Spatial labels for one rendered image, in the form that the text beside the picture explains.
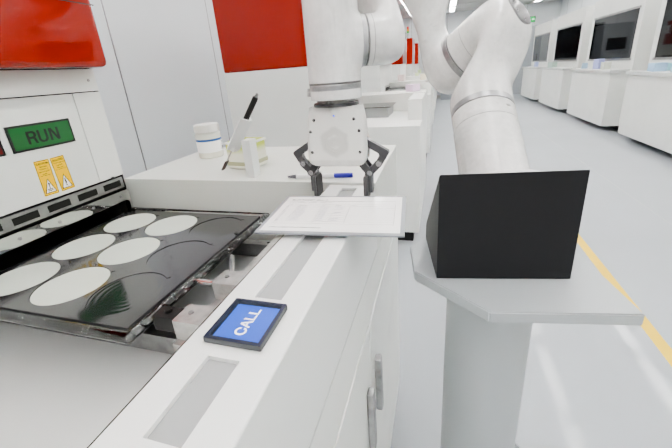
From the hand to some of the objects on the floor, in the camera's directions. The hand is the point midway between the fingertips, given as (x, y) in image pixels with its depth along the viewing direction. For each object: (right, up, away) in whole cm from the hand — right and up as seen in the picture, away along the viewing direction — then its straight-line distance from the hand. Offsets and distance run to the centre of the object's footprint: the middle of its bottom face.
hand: (342, 190), depth 62 cm
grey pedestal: (+45, -89, +30) cm, 104 cm away
